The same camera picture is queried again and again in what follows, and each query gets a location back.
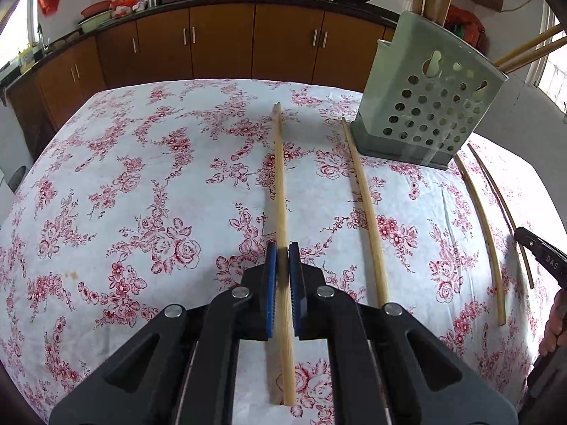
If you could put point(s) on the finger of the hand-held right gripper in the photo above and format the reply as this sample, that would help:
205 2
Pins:
528 238

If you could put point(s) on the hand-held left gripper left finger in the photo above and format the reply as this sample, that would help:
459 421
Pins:
271 301

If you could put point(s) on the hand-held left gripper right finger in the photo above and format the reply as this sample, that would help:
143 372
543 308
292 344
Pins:
296 301

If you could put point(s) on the green perforated utensil holder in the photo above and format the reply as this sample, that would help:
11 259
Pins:
398 75

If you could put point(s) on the person's right hand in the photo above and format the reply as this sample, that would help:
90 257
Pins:
556 327

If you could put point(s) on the barred window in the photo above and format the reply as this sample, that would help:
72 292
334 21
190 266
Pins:
556 79

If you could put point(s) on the red floral tablecloth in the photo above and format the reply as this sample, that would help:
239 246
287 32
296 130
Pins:
133 186

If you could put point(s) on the wooden lower cabinets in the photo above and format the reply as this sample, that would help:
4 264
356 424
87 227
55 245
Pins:
221 40

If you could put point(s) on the green basin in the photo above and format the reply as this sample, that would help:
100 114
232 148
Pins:
95 22

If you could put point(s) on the orange plastic bag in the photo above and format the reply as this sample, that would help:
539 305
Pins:
126 3

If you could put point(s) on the red basin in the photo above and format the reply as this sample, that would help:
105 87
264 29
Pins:
95 10

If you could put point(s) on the yellow detergent bottle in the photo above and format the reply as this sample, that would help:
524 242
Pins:
25 58

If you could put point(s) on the sink faucet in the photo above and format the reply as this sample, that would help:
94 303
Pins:
40 37

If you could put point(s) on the large sliding window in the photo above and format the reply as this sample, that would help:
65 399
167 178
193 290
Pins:
11 35

